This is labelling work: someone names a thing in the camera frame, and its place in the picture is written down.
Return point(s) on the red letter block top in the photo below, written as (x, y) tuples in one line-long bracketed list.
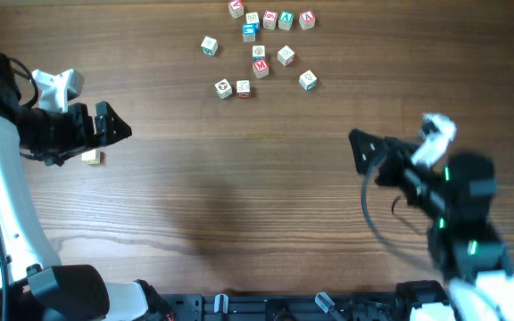
[(236, 8)]

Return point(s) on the red letter A block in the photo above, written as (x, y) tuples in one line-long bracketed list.
[(307, 20)]

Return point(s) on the brown picture block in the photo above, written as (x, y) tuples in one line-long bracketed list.
[(223, 89)]

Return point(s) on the red letter M block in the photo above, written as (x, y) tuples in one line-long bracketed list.
[(260, 68)]

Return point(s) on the orange picture blue block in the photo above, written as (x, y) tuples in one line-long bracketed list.
[(258, 52)]

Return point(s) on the red sided block bottom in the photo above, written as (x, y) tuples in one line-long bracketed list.
[(243, 89)]

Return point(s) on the red number nine block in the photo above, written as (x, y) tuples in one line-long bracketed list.
[(270, 19)]

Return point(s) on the red sided picture block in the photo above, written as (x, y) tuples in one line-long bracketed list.
[(286, 56)]

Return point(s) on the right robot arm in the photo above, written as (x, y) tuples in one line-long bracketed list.
[(464, 246)]

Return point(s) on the green sided block right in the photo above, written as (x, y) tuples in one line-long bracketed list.
[(308, 80)]

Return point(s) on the green sided block left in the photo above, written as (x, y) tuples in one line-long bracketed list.
[(209, 46)]

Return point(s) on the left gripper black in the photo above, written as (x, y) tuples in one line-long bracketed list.
[(100, 129)]

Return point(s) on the tan picture block top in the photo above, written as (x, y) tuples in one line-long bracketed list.
[(253, 18)]

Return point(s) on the green letter V block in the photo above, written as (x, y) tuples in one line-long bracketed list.
[(285, 20)]

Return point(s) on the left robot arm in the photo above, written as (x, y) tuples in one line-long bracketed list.
[(34, 283)]

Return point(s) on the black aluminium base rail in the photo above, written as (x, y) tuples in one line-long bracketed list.
[(402, 305)]

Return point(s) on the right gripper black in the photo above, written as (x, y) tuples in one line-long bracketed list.
[(388, 159)]

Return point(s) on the blue letter P block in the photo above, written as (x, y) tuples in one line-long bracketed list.
[(93, 157)]

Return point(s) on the green sided block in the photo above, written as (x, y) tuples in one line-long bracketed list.
[(209, 46), (308, 80)]

